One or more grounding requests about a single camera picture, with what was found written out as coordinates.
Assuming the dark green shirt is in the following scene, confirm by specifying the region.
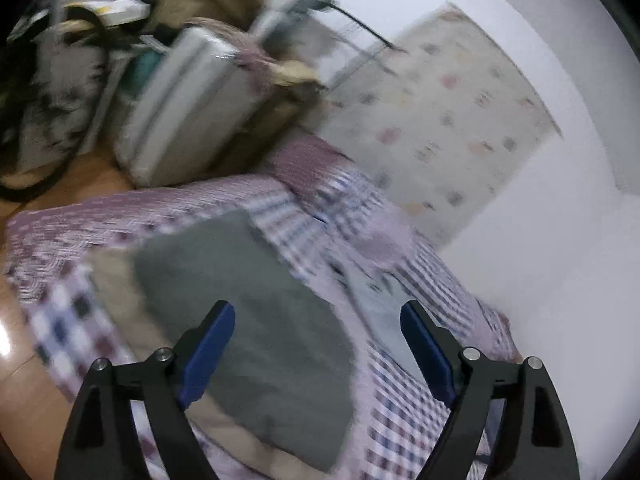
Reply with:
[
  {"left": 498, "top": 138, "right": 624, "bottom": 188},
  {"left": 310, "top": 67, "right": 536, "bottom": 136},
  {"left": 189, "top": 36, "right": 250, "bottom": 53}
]
[{"left": 132, "top": 209, "right": 355, "bottom": 474}]

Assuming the light grey-blue shirt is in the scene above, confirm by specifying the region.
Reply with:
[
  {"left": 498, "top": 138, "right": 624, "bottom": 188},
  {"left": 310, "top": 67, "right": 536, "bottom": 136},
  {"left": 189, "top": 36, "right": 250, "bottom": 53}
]
[{"left": 343, "top": 266, "right": 425, "bottom": 384}]

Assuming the black clothes rack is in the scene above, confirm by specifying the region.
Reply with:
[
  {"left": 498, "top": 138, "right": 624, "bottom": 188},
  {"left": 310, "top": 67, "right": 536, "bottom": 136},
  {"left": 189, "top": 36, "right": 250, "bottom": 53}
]
[{"left": 294, "top": 0, "right": 407, "bottom": 89}]

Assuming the folded beige cloth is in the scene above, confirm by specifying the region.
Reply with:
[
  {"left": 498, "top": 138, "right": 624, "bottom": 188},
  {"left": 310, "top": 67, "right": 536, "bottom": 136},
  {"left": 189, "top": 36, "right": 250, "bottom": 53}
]
[{"left": 88, "top": 248, "right": 326, "bottom": 479}]

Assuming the checkered bed sheet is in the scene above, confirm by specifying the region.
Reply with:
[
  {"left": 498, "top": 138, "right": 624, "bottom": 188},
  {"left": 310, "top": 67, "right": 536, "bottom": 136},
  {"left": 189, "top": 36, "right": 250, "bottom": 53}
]
[{"left": 8, "top": 176, "right": 448, "bottom": 479}]

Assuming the pineapple print curtain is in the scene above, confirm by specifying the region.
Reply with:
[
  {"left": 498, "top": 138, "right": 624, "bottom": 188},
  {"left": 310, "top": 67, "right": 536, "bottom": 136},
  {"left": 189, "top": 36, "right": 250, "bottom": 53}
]
[{"left": 317, "top": 4, "right": 559, "bottom": 247}]

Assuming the checkered folded quilt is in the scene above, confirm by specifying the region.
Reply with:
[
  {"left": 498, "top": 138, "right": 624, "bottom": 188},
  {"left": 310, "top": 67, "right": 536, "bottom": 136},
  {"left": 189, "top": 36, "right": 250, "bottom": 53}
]
[{"left": 266, "top": 136, "right": 522, "bottom": 363}]

